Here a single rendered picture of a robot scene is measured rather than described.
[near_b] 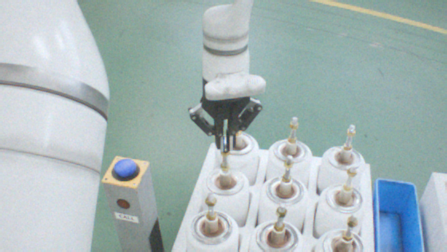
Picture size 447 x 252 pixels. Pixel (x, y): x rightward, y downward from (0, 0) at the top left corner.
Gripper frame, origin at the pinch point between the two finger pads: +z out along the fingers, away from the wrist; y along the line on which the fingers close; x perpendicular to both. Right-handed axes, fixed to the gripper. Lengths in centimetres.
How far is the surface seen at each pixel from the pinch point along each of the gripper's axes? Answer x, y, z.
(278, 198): 6.9, -8.8, 10.4
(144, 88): -78, 12, 36
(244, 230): 7.4, -2.2, 17.8
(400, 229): 5, -46, 35
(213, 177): -1.6, 2.0, 10.4
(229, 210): 4.7, 0.3, 13.8
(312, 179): -2.8, -21.0, 17.8
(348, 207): 12.8, -20.9, 10.4
